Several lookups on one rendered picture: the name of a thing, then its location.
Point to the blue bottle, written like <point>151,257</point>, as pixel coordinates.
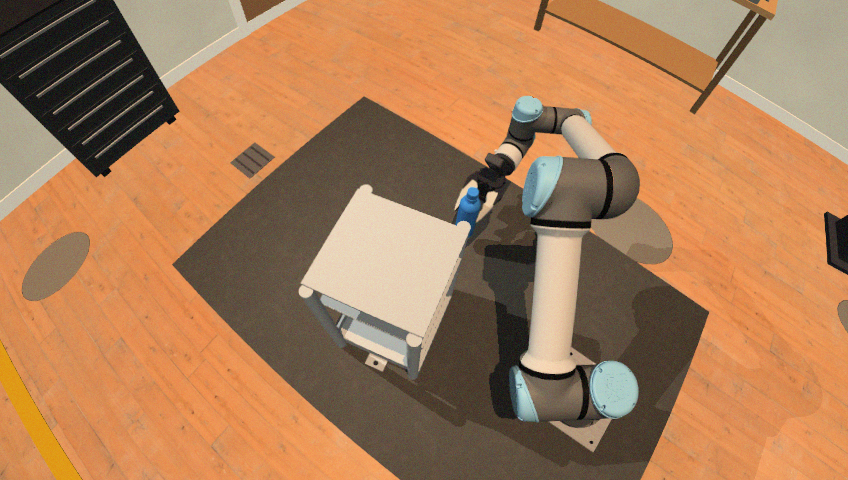
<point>469,208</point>

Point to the beige shelving unit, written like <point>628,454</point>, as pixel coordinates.
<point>390,262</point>

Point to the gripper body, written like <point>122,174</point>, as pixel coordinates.
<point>490,178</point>

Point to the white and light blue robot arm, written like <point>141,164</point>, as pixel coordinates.
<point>560,193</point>

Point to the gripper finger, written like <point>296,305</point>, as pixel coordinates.
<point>471,181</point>
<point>492,198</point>

